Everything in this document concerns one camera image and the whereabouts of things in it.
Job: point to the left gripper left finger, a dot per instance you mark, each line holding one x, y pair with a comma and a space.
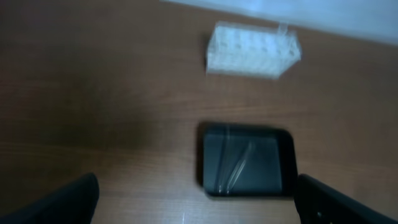
56, 205

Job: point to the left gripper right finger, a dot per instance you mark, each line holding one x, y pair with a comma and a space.
326, 202

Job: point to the clear test tube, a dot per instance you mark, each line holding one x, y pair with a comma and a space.
240, 166
283, 28

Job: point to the black tray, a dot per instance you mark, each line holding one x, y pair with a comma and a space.
264, 168

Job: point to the white test tube rack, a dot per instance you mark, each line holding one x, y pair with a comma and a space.
252, 51

